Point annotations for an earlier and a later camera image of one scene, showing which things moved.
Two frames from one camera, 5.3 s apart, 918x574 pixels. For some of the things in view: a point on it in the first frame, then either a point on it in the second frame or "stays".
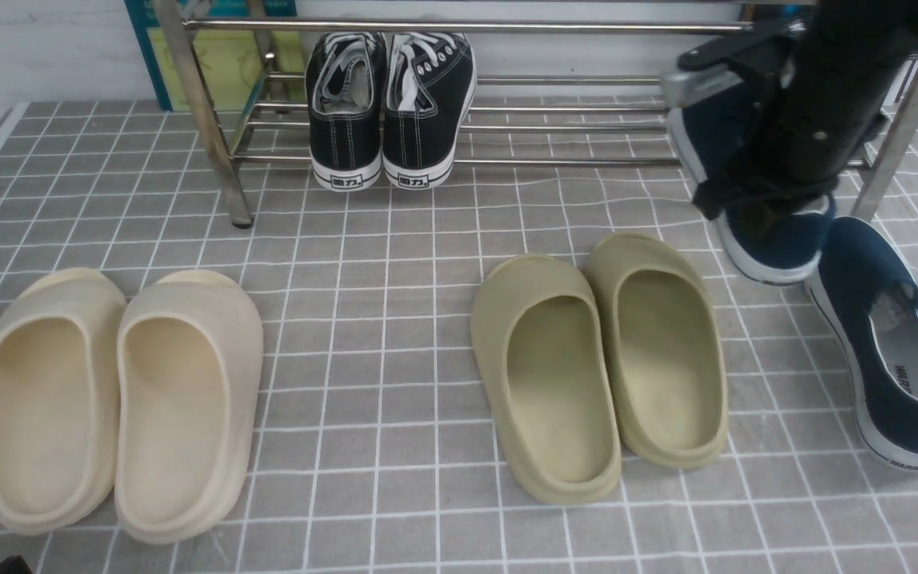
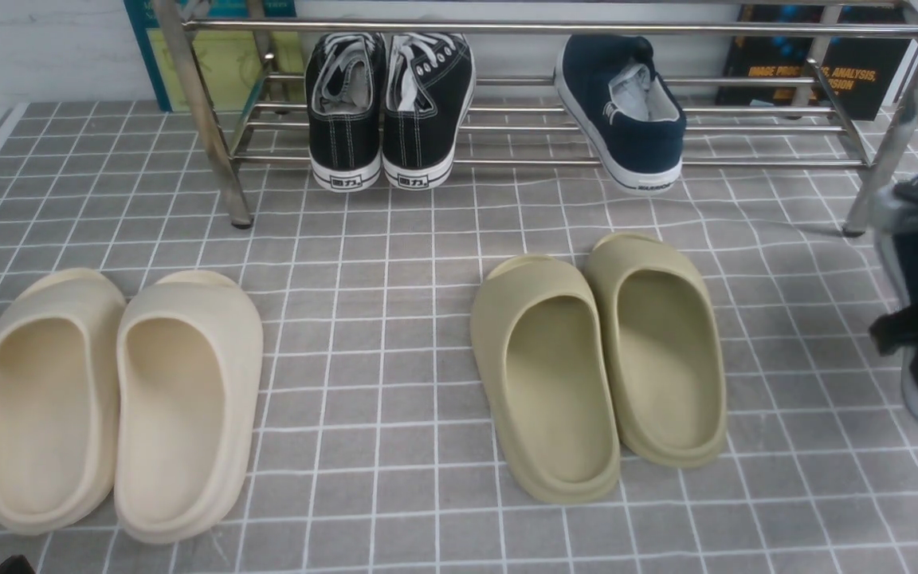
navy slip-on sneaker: x=782 y=241 to x=630 y=124
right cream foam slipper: x=190 y=363 stays
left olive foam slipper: x=539 y=338 stays
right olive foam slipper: x=665 y=355 stays
